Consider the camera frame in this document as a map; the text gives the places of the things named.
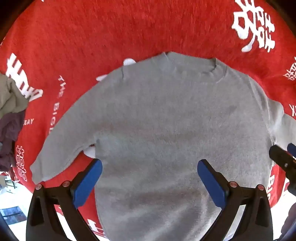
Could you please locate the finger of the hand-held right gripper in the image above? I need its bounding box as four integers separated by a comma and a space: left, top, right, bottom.
287, 143, 296, 160
269, 144, 296, 186

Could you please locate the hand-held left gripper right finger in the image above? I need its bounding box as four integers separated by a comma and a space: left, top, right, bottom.
197, 159, 274, 241

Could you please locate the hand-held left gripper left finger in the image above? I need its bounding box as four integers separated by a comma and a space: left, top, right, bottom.
26, 158, 103, 241

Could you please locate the grey knit sweater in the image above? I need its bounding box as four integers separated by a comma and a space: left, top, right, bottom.
30, 51, 296, 241

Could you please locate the dark purple cloth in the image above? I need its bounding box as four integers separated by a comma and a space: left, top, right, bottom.
0, 109, 26, 172

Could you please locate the olive green cloth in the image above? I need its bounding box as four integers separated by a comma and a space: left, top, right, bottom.
0, 74, 28, 118

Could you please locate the red printed blanket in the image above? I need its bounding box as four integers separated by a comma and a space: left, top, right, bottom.
0, 0, 296, 240

